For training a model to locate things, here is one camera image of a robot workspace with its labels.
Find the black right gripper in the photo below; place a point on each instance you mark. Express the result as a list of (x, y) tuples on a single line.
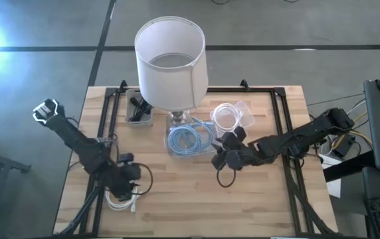
[(243, 159)]

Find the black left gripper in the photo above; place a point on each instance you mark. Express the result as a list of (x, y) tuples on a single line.
[(125, 179)]

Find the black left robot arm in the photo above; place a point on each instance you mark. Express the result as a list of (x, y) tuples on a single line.
[(77, 142)]

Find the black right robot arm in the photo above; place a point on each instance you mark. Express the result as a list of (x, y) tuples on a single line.
[(293, 142)]

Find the large clear plastic bin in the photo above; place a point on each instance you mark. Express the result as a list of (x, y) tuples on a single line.
[(203, 151)]

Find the small clear plastic bin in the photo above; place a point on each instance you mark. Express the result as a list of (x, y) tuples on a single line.
[(246, 114)]

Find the white shade silver table lamp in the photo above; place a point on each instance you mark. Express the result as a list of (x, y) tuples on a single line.
[(170, 83)]

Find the white paper sheet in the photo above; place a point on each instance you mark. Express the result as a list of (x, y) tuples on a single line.
[(333, 189)]

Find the black power adapter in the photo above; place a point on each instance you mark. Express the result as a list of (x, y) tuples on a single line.
[(344, 146)]

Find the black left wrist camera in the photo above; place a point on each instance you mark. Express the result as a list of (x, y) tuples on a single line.
[(127, 158)]

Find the black metal table frame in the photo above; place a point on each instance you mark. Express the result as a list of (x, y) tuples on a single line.
[(259, 89)]

